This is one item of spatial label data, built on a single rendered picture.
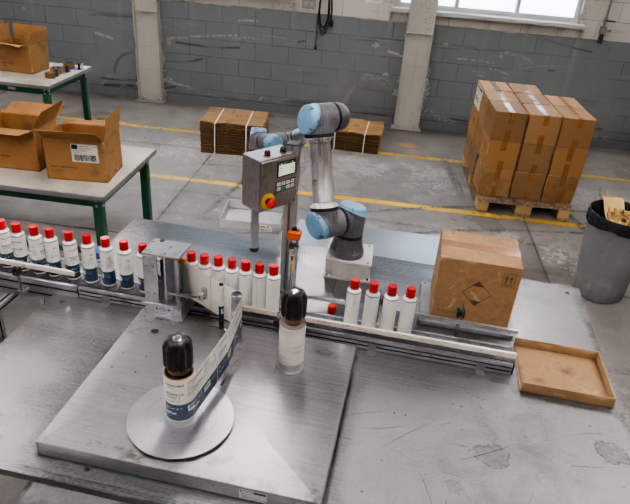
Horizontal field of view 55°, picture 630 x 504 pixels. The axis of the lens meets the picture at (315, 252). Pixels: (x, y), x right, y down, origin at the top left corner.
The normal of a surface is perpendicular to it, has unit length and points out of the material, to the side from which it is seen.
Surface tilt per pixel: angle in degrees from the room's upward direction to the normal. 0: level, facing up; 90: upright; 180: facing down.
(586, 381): 0
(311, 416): 0
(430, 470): 0
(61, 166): 89
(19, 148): 90
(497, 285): 90
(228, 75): 90
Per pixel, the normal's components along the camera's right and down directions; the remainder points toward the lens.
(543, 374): 0.07, -0.87
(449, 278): -0.19, 0.47
